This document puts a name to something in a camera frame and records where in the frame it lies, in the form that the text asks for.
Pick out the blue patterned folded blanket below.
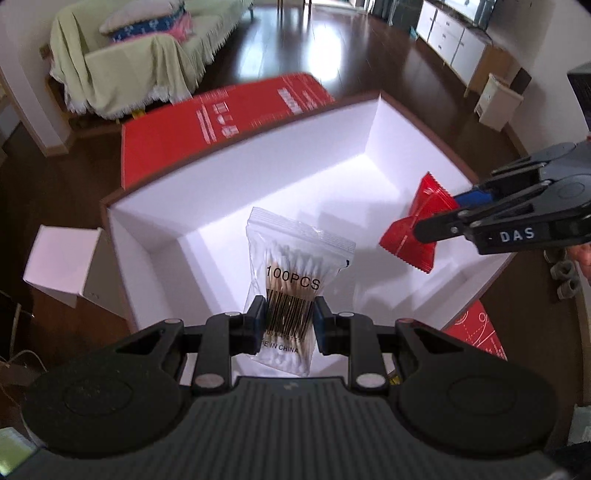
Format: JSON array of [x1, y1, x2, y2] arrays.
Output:
[[107, 9, 185, 42]]

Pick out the green covered sofa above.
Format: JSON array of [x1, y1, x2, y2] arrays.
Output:
[[50, 1, 252, 120]]

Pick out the grey pillow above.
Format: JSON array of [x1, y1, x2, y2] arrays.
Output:
[[99, 0, 184, 35]]

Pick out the white small stool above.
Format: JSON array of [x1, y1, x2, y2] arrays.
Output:
[[23, 225, 125, 318]]

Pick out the white tv cabinet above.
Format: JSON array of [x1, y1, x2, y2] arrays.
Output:
[[416, 1, 513, 95]]

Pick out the white trash bin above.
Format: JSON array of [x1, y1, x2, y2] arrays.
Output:
[[474, 73, 524, 132]]

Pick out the grey shoes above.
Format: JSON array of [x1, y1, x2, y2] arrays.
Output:
[[543, 248, 581, 300]]

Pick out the red flattened cardboard mat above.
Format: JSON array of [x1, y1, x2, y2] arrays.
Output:
[[120, 72, 508, 362]]

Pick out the cotton swab bag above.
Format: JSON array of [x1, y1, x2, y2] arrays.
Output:
[[246, 207, 356, 376]]

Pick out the brown cardboard box white inside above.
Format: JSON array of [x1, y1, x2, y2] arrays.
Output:
[[102, 92, 511, 330]]

